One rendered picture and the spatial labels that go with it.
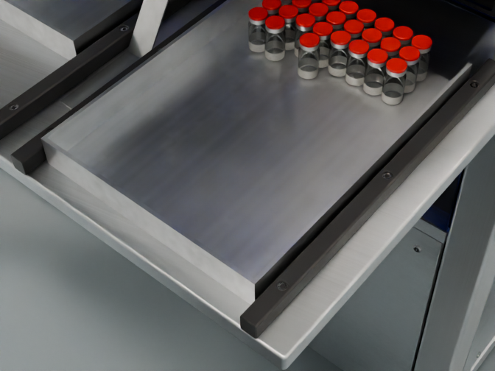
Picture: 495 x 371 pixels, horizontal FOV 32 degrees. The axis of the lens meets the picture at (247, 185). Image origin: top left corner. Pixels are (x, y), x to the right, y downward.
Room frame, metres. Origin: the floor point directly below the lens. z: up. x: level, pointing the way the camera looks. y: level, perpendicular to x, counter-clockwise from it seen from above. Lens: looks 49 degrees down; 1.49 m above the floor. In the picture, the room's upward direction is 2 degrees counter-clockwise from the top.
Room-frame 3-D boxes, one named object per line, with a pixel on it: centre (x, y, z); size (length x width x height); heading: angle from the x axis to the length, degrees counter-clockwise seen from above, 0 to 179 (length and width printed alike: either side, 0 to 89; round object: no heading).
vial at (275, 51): (0.71, -0.03, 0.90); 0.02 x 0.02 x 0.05
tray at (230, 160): (0.61, -0.02, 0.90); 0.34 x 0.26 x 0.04; 138
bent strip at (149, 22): (0.69, 0.13, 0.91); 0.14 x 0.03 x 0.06; 140
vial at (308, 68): (0.68, -0.07, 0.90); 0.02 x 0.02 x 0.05
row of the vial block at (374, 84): (0.69, -0.09, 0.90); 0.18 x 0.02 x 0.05; 48
